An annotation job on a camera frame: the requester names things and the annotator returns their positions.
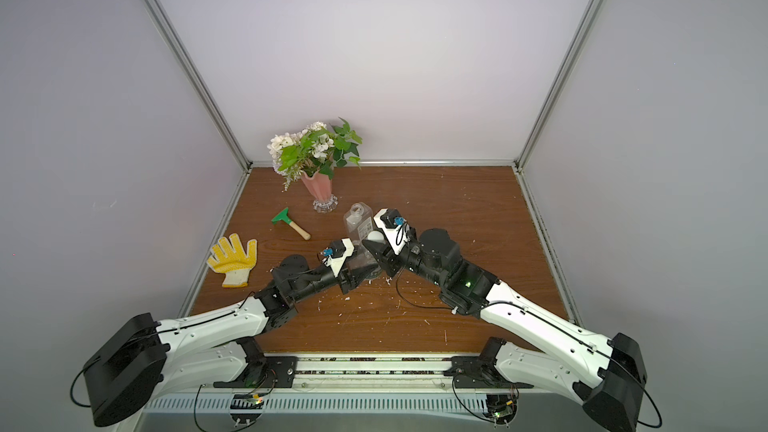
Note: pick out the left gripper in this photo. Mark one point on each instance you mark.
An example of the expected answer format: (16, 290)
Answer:
(345, 279)

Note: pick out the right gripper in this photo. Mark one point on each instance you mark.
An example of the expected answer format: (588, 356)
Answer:
(387, 255)

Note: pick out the white cap small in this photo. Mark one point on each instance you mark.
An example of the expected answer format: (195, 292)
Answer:
(376, 236)

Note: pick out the round clear bottle front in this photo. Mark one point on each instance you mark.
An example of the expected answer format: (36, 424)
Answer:
(360, 257)

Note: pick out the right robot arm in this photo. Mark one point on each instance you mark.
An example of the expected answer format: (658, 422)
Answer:
(606, 376)

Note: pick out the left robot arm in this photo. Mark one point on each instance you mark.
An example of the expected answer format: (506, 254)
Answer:
(146, 359)

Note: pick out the square clear bottle with label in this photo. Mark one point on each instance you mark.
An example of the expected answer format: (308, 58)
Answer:
(359, 221)

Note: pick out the pink vase with flowers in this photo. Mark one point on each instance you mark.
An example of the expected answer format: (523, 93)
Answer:
(312, 156)

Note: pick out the yellow work glove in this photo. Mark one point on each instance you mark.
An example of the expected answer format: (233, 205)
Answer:
(233, 259)

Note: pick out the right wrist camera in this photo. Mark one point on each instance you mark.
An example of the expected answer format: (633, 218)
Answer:
(394, 227)

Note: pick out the green scraper wooden handle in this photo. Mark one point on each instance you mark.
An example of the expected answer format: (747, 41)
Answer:
(284, 217)

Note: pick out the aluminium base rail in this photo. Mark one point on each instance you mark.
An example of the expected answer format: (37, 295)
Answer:
(352, 384)

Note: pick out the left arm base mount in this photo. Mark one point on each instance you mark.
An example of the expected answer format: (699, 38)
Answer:
(271, 371)

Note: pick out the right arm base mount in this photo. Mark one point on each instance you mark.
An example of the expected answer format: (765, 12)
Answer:
(477, 373)

